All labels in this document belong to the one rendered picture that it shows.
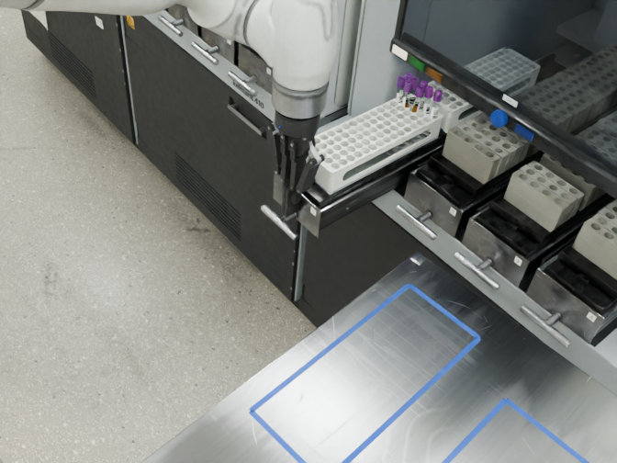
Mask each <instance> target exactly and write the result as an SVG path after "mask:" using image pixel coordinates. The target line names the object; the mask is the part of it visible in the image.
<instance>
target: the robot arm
mask: <svg viewBox="0 0 617 463"><path fill-rule="evenodd" d="M175 4H178V5H182V6H186V7H187V10H188V13H189V15H190V17H191V18H192V19H193V20H194V21H195V22H196V23H197V24H198V25H199V26H201V27H203V28H207V29H209V30H211V31H213V32H215V33H217V34H219V35H220V36H221V37H223V38H225V39H227V40H230V41H234V40H235V41H237V42H239V43H240V44H243V45H246V46H248V47H250V48H252V49H253V50H255V51H256V52H257V53H258V54H259V55H260V56H261V57H262V58H263V59H264V61H265V62H266V63H267V65H268V66H269V67H271V68H273V75H272V105H273V107H274V108H275V122H273V123H271V124H269V125H267V128H268V131H269V134H270V137H271V144H272V153H273V160H274V169H275V174H276V175H280V176H281V178H280V179H281V182H282V194H283V196H282V209H281V212H282V213H283V214H284V215H285V216H286V217H287V216H289V215H291V214H293V213H295V212H297V211H298V206H299V201H300V200H301V193H303V192H305V191H307V190H309V189H311V186H312V184H313V181H314V178H315V176H316V173H317V172H318V169H319V166H320V164H321V163H322V162H323V161H324V160H325V157H324V155H323V154H320V155H318V153H317V151H316V149H315V146H316V141H315V134H316V132H317V130H318V128H319V126H320V113H321V112H322V111H323V110H324V108H325V107H326V102H327V94H328V87H329V82H330V74H331V70H332V68H333V66H334V64H335V60H336V56H337V50H338V43H339V31H340V18H339V6H338V0H0V7H5V8H13V9H19V10H26V11H70V12H88V13H100V14H110V15H122V16H146V15H151V14H154V13H157V12H160V11H162V10H164V9H165V8H167V7H170V6H173V5H175ZM279 165H281V166H279Z"/></svg>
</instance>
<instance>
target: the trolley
mask: <svg viewBox="0 0 617 463"><path fill-rule="evenodd" d="M141 463H617V395H616V394H614V393H613V392H612V391H610V390H608V389H607V388H606V387H604V386H603V385H601V384H600V383H599V382H598V381H597V380H596V379H594V378H592V377H591V376H590V375H588V374H587V373H585V372H584V371H583V370H581V369H580V368H579V367H577V366H575V365H574V364H573V363H571V362H570V361H568V360H567V359H566V358H564V357H563V356H561V355H560V354H558V353H557V352H556V351H555V350H554V349H552V348H551V347H550V346H548V345H547V344H545V343H544V342H542V341H541V340H540V339H538V338H537V337H536V336H534V335H533V334H531V333H530V332H528V331H527V330H525V329H524V328H523V327H521V326H520V325H519V324H518V323H517V322H515V321H514V320H512V319H511V318H509V317H508V316H507V315H505V314H504V313H503V312H501V311H499V310H498V309H497V308H495V307H494V306H492V305H491V304H490V303H488V302H487V301H486V300H484V299H482V298H481V297H480V296H478V294H476V293H475V292H474V291H472V290H471V289H470V288H468V287H466V286H465V285H464V284H462V283H461V282H459V281H458V280H457V279H455V278H454V277H452V276H451V275H449V274H448V273H447V272H445V271H444V270H443V269H441V268H440V267H439V266H438V265H436V264H435V263H433V262H432V261H431V260H429V259H428V258H427V257H425V256H424V255H422V254H421V253H419V252H416V253H415V254H413V255H412V256H411V257H409V258H408V259H407V260H405V261H404V262H403V263H401V264H400V265H398V266H397V267H396V268H395V269H393V270H392V271H391V272H389V273H388V274H387V275H385V276H384V277H382V278H381V279H380V280H378V281H377V282H376V283H375V284H374V285H373V286H372V287H370V288H369V289H367V290H366V291H365V292H363V293H362V294H361V295H360V296H358V297H357V298H356V299H354V300H353V301H351V302H350V303H349V304H347V305H346V306H345V307H343V308H342V309H341V310H340V311H338V312H337V313H335V314H334V315H333V316H331V317H330V318H329V319H328V320H327V321H325V322H324V323H323V324H322V325H320V326H319V327H318V328H316V329H315V330H314V331H312V332H311V333H309V334H308V335H307V336H306V337H304V338H303V339H302V340H300V341H299V342H298V343H296V344H295V345H293V346H292V347H291V348H289V349H288V350H287V351H286V352H284V353H283V354H282V355H281V356H280V357H278V358H277V359H276V360H274V361H273V362H272V363H270V364H269V365H268V366H267V367H265V368H264V369H262V370H261V371H260V372H258V373H257V374H256V375H254V376H253V377H252V378H250V379H249V380H248V381H246V382H245V383H244V384H242V385H241V386H240V387H238V388H237V389H236V390H235V391H233V392H232V393H231V394H230V395H229V396H227V397H226V398H225V399H223V400H222V401H220V402H219V403H218V404H216V405H215V406H214V407H213V408H211V409H210V410H209V411H207V412H206V413H204V414H203V415H202V416H200V417H199V418H198V419H197V420H195V421H194V422H193V423H191V424H190V425H188V426H187V427H186V428H185V429H184V430H183V431H181V432H180V433H179V434H178V435H176V436H175V437H173V438H172V439H171V440H169V441H168V442H167V443H165V444H164V445H163V446H161V447H160V448H159V449H157V450H156V451H155V452H153V453H152V454H151V455H149V456H148V457H146V458H145V459H144V460H143V461H141Z"/></svg>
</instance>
